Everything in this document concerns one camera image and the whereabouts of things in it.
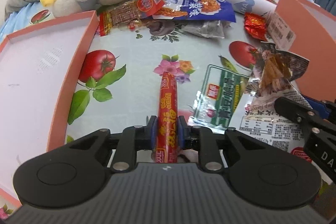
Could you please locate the white red jerky bag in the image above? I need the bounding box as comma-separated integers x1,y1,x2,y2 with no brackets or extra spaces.
239,42,311,161

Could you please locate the green clear snack bag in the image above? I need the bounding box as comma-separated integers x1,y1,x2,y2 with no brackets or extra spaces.
188,64,249,133

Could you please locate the long red sausage stick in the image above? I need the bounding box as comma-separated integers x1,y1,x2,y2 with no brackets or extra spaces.
155,72,178,163

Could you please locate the brown spicy strip packet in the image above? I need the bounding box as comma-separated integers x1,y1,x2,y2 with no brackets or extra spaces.
97,0,146,36

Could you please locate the blue white noodle snack bag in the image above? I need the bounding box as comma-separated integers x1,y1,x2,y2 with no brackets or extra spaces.
152,0,236,22

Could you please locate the red round-logo snack packet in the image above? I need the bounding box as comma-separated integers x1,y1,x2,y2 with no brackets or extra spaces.
136,0,165,18

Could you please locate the orange storage box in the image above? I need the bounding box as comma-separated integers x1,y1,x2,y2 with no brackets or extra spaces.
268,0,335,101

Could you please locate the floral bed sheet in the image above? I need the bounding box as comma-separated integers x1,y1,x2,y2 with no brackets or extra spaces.
0,0,336,219

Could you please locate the shiny red foil packet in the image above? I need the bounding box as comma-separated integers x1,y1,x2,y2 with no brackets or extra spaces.
244,12,266,41

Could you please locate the orange box lid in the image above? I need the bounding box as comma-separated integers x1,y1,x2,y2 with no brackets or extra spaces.
1,11,98,207

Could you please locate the dark clear snack packet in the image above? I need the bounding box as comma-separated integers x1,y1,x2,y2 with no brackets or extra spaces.
181,20,231,39

